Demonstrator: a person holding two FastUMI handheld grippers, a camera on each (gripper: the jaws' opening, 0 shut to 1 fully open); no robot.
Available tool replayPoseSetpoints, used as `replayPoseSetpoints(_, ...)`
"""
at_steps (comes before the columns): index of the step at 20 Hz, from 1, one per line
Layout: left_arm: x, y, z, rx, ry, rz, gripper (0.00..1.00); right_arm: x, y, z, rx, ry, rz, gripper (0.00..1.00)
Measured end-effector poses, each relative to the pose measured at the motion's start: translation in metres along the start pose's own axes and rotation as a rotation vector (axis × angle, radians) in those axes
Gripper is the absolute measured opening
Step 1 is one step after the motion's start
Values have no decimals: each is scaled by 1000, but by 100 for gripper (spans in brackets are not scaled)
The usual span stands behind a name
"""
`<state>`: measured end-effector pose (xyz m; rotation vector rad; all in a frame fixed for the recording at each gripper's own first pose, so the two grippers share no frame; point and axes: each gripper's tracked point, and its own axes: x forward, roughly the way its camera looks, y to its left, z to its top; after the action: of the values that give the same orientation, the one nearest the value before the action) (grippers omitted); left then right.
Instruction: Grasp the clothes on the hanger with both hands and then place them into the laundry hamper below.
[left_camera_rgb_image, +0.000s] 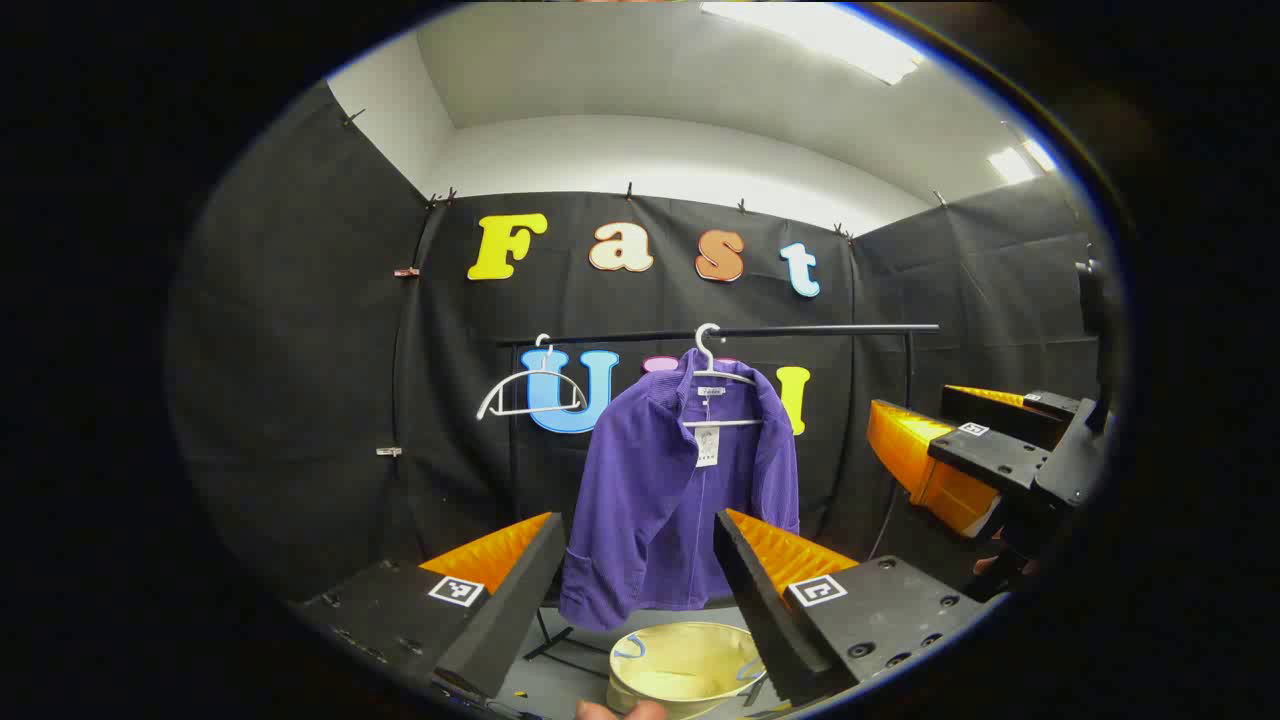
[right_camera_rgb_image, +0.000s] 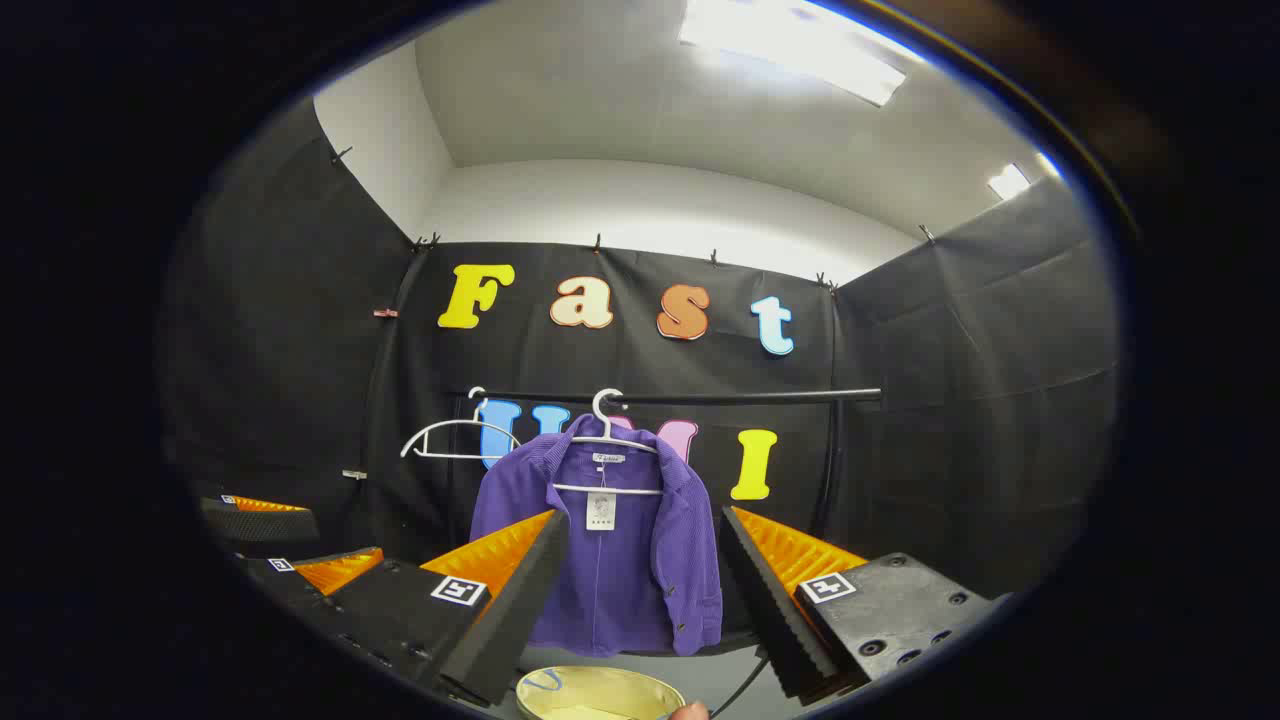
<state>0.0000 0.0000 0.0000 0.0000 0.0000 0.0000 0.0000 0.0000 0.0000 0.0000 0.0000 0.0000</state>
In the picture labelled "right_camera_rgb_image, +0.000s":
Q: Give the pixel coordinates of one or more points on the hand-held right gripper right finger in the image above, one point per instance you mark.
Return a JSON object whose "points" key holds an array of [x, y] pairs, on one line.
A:
{"points": [[772, 610]]}

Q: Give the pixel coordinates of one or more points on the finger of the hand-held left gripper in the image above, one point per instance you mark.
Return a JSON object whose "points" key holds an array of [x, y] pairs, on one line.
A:
{"points": [[260, 525], [320, 572]]}

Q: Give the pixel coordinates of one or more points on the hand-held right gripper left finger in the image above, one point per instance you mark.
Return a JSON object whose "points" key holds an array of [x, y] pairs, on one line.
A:
{"points": [[515, 610]]}

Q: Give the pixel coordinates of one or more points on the cream laundry hamper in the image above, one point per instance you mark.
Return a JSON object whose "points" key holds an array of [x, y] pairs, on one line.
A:
{"points": [[600, 695]]}

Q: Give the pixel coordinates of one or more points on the white clothes hanger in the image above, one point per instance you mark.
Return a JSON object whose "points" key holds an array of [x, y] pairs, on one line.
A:
{"points": [[460, 421], [620, 491]]}

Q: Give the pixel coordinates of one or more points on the black clothes rack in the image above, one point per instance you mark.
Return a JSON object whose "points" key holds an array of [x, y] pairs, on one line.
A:
{"points": [[750, 397]]}

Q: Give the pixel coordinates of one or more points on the black backdrop cloth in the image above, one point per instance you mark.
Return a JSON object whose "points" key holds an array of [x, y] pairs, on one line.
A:
{"points": [[950, 400]]}

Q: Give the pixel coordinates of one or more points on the small ceiling light panel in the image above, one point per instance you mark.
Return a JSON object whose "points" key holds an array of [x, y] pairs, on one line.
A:
{"points": [[1008, 182]]}

